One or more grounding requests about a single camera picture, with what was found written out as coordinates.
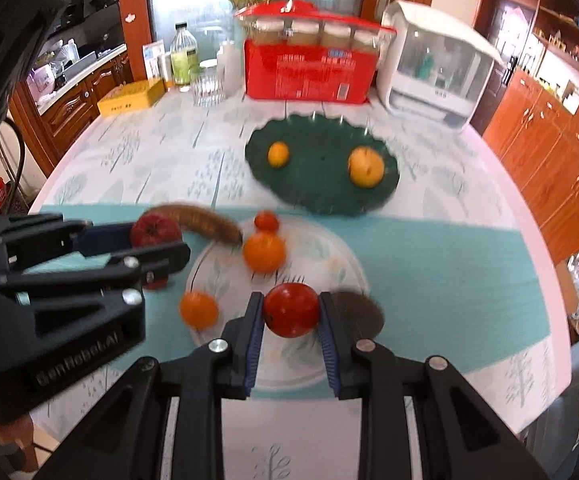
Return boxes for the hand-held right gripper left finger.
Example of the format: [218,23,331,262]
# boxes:
[34,291,265,480]

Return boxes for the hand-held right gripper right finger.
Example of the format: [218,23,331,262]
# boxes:
[318,290,550,480]

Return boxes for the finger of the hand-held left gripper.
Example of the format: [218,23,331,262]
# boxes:
[0,213,134,261]
[0,240,192,312]

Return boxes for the small red apple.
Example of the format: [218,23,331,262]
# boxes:
[130,212,184,248]

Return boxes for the large red tomato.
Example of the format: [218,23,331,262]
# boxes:
[263,282,320,338]

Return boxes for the dark brown avocado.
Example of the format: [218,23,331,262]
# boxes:
[330,291,385,340]

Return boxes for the brown overripe banana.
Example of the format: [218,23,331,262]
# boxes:
[152,201,244,247]

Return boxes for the dark green wavy plate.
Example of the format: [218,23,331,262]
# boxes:
[244,114,401,216]

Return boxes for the person's left hand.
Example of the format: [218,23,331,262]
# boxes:
[0,420,36,468]

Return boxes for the wooden kitchen cabinet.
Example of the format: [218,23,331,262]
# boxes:
[10,42,135,176]

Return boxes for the yellow cardboard box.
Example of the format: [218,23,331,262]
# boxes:
[97,79,166,118]

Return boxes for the small yellow orange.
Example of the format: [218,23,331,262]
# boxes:
[268,142,290,168]

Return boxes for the clear drinking glass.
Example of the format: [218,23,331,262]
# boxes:
[192,66,226,107]

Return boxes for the small white blue box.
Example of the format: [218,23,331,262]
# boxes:
[142,40,168,81]

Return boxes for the yellow mango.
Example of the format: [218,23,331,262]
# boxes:
[348,146,385,189]

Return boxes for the clear bottle green label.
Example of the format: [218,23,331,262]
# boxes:
[170,22,200,92]

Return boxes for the white plastic bottle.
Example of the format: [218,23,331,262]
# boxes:
[217,42,243,98]

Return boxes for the red paper cup package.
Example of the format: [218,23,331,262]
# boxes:
[234,0,399,103]

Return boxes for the white countertop appliance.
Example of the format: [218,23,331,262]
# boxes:
[377,0,505,133]

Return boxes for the reddish wooden wall cabinet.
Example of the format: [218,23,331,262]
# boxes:
[482,0,579,266]

